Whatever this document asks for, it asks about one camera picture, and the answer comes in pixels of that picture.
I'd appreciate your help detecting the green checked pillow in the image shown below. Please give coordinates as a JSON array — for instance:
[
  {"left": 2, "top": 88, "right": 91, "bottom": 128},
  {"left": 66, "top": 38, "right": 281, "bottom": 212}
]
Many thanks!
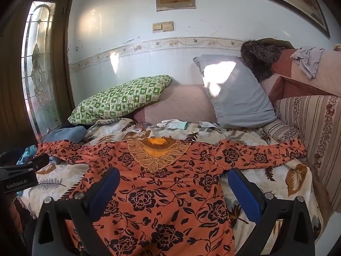
[{"left": 68, "top": 75, "right": 172, "bottom": 125}]

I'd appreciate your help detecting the blue folded cloth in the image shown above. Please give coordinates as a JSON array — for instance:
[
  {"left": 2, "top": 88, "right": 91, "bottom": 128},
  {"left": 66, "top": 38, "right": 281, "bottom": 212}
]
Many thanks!
[{"left": 43, "top": 126, "right": 88, "bottom": 143}]

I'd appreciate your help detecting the grey pillow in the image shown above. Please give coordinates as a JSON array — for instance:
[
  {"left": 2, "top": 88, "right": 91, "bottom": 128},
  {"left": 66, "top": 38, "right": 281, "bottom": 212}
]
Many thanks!
[{"left": 193, "top": 54, "right": 279, "bottom": 128}]

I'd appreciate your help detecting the grey garment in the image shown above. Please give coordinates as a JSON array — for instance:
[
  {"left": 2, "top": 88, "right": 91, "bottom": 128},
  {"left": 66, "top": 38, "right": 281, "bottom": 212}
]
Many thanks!
[{"left": 290, "top": 47, "right": 325, "bottom": 79}]

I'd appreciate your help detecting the blue striped garment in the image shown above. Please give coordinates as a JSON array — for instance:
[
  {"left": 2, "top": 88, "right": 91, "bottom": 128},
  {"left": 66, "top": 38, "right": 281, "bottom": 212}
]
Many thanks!
[{"left": 16, "top": 144, "right": 38, "bottom": 165}]

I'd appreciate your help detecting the wooden stained glass door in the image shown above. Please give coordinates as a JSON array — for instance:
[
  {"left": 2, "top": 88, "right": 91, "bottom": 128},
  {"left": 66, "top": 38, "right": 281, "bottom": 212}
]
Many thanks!
[{"left": 0, "top": 0, "right": 78, "bottom": 150}]

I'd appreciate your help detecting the pink patchwork sofa cover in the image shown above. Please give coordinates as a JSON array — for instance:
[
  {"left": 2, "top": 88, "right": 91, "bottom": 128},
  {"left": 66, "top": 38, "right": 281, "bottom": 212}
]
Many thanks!
[{"left": 260, "top": 47, "right": 341, "bottom": 99}]

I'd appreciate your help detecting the leaf-print fleece blanket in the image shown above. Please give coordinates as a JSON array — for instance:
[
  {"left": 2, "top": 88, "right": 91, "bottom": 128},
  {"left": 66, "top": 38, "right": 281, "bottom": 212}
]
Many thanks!
[{"left": 21, "top": 117, "right": 324, "bottom": 256}]

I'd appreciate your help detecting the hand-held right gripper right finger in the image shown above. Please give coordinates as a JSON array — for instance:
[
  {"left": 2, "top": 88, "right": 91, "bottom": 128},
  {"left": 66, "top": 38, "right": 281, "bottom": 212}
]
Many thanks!
[{"left": 227, "top": 168, "right": 316, "bottom": 256}]

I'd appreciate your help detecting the orange floral shirt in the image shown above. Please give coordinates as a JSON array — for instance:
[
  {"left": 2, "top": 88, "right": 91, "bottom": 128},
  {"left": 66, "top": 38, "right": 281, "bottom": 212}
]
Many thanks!
[{"left": 36, "top": 136, "right": 307, "bottom": 256}]

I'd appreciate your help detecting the pink checked mattress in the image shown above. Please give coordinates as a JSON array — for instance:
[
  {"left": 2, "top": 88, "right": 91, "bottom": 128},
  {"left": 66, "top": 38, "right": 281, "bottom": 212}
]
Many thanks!
[{"left": 133, "top": 84, "right": 216, "bottom": 124}]

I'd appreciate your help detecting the small printed packet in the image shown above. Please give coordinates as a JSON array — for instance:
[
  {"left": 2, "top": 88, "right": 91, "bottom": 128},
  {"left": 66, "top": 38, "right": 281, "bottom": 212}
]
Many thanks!
[{"left": 133, "top": 123, "right": 151, "bottom": 134}]

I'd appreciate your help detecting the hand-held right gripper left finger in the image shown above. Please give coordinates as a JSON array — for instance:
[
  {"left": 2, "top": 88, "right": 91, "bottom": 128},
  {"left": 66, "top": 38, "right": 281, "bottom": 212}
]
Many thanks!
[{"left": 25, "top": 167, "right": 121, "bottom": 256}]

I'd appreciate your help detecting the striped sofa cushion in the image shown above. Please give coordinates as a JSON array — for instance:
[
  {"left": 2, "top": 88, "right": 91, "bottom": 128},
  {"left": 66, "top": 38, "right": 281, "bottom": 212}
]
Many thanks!
[{"left": 262, "top": 95, "right": 341, "bottom": 214}]

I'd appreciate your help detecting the white glove with teal cuff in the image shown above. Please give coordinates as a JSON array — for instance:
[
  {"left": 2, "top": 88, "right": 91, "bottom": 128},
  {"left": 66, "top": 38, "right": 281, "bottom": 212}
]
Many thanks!
[{"left": 157, "top": 119, "right": 188, "bottom": 131}]

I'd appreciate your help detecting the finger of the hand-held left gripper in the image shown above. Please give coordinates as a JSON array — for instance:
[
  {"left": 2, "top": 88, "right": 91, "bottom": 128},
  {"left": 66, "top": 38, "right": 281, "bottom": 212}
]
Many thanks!
[{"left": 26, "top": 153, "right": 50, "bottom": 172}]

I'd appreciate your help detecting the dark furry cushion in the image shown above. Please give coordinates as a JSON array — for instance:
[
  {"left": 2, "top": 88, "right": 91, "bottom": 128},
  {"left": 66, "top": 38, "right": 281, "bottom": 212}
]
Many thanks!
[{"left": 240, "top": 39, "right": 283, "bottom": 82}]

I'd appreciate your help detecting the olive brown cloth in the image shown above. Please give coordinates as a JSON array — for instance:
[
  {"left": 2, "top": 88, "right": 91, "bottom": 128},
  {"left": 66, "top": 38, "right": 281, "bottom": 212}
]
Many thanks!
[{"left": 256, "top": 38, "right": 295, "bottom": 49}]

